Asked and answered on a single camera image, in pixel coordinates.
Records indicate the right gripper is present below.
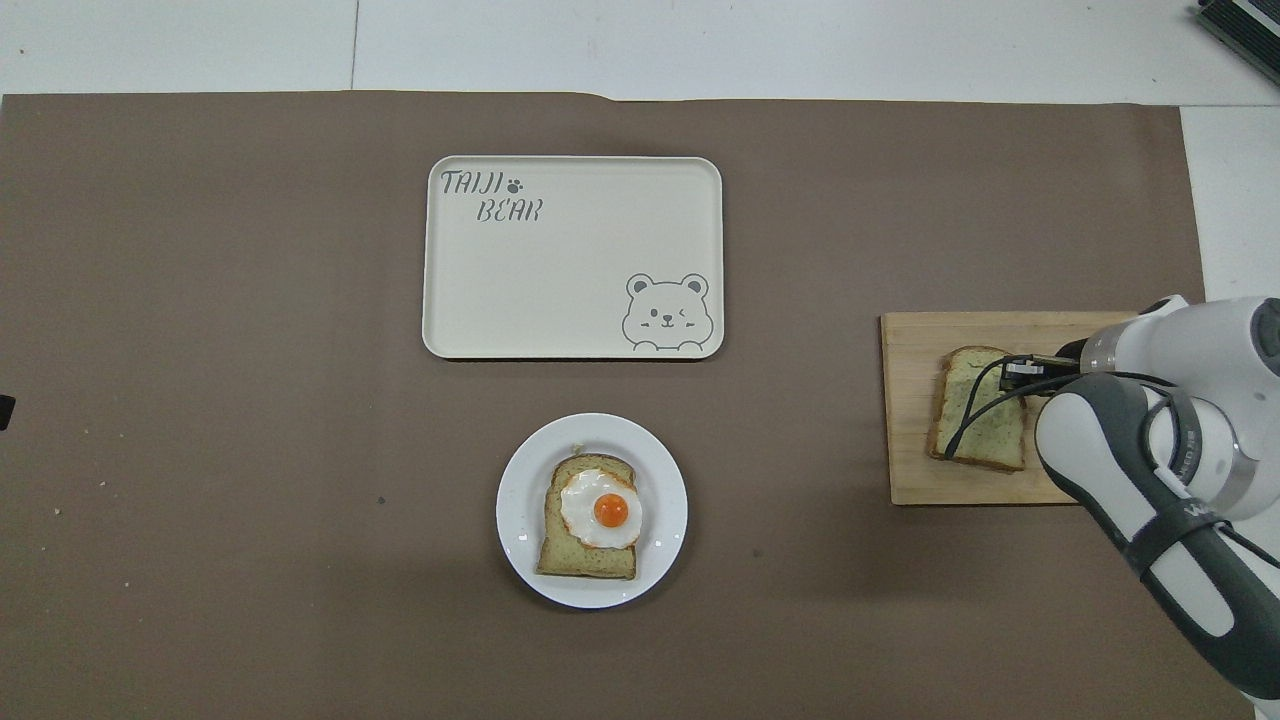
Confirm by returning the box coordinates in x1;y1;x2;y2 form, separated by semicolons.
1003;340;1091;396

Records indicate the white round plate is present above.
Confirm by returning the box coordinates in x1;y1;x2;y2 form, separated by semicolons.
496;413;689;610

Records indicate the plain bread slice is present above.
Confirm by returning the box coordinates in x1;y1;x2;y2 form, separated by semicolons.
928;346;1029;473

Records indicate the wooden cutting board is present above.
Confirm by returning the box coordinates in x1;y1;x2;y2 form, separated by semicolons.
880;311;1141;506

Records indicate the dark grey ribbed device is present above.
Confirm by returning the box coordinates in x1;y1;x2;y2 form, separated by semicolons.
1195;0;1280;71

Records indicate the fried egg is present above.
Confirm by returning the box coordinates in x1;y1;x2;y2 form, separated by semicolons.
559;468;642;550

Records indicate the cream tray with bear print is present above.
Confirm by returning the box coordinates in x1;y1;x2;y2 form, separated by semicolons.
422;155;724;361

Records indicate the bread slice under fried egg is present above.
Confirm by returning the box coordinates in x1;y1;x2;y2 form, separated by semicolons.
537;453;638;581

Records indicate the black cable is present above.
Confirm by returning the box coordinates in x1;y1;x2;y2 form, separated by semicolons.
943;356;1201;462

